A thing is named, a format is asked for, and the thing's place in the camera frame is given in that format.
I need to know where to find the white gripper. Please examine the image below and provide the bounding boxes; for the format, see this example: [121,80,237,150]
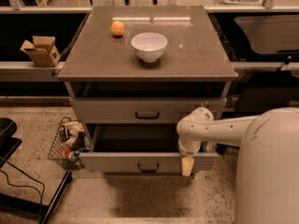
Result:
[178,139,201,176]

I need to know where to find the grey drawer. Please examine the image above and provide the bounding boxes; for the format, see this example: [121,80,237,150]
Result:
[70,98,227,124]
[78,122,219,175]

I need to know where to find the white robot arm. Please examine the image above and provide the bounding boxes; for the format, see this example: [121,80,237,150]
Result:
[177,107,299,224]

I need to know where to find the grey drawer cabinet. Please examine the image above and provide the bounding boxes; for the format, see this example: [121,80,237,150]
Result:
[57,5,239,185]

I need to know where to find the open cardboard box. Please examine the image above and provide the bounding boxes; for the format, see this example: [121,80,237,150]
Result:
[21,35,61,67]

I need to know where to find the black office chair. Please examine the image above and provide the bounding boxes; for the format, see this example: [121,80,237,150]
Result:
[229,66,299,118]

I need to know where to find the white bowl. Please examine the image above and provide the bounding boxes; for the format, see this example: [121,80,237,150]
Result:
[131,33,168,63]

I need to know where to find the orange fruit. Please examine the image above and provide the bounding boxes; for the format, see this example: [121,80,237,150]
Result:
[110,21,124,36]

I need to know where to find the black stand base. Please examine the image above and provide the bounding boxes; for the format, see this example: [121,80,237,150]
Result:
[0,118,72,224]

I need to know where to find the wire basket with items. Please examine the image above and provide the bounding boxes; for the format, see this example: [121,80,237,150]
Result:
[48,117,91,171]

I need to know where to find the black cable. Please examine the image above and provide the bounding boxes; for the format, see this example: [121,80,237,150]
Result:
[0,156,47,207]

